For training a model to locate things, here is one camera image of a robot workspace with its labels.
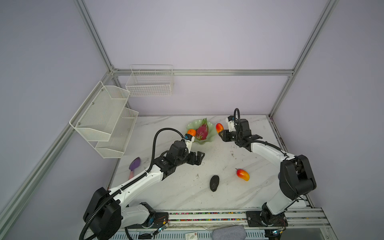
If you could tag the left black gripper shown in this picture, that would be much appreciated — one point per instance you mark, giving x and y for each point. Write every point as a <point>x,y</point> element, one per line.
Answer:
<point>198,157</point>

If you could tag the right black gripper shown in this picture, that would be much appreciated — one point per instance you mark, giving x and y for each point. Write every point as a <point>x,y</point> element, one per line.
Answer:
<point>224,135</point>

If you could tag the red yellow fake mango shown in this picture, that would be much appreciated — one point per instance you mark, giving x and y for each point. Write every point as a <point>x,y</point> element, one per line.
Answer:
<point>242,174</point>
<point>219,127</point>

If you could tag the pink fake dragon fruit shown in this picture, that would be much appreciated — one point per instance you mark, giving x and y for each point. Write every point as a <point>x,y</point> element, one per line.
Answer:
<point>203,131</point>

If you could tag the dark fake avocado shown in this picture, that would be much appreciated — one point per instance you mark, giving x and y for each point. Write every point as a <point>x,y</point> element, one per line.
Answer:
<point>214,183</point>

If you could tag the fake orange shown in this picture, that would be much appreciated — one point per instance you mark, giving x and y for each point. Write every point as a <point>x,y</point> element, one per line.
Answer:
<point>192,132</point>

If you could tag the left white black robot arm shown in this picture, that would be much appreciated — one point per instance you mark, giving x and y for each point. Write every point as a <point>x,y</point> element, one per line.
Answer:
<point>111,210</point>

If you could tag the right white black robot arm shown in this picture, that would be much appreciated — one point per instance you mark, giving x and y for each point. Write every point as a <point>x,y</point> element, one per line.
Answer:
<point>296,177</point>

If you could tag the green scalloped fruit bowl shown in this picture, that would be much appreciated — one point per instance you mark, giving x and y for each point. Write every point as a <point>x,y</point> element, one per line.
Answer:
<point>211,131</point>

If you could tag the purple pink spatula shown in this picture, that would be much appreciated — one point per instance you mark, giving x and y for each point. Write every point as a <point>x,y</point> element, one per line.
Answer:
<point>133,166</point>

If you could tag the grey cloth pad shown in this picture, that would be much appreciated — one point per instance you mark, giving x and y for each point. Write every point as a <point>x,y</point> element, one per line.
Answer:
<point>229,233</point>

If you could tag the white mesh lower shelf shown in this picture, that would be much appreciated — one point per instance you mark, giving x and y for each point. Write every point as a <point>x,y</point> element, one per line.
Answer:
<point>116,147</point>

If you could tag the white mesh shelf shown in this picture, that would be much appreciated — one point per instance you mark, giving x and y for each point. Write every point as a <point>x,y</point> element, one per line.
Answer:
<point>96,119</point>
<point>116,147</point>

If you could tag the white mesh upper shelf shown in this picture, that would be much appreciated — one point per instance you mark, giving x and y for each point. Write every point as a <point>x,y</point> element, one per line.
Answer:
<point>96,119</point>

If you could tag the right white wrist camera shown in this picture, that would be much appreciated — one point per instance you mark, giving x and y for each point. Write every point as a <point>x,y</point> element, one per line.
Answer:
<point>231,122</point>

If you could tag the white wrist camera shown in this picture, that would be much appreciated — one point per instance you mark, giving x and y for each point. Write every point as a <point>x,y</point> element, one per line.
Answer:
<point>189,139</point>
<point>231,122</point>

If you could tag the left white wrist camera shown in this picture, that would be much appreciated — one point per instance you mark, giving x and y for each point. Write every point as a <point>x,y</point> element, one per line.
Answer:
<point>189,139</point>

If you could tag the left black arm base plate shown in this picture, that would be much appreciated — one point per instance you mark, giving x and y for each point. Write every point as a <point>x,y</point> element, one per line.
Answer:
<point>158,219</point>

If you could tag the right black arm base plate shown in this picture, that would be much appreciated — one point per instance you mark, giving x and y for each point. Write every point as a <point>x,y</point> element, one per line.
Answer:
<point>265,219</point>

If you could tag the white wire basket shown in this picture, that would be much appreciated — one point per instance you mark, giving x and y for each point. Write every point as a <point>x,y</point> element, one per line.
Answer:
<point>151,80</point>

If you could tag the aluminium front rail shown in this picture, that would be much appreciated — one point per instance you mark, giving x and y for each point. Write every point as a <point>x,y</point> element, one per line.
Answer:
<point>297,218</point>

